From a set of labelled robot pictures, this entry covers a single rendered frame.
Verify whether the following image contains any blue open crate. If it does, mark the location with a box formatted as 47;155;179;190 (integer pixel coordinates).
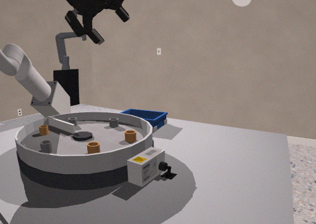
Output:
121;109;168;133

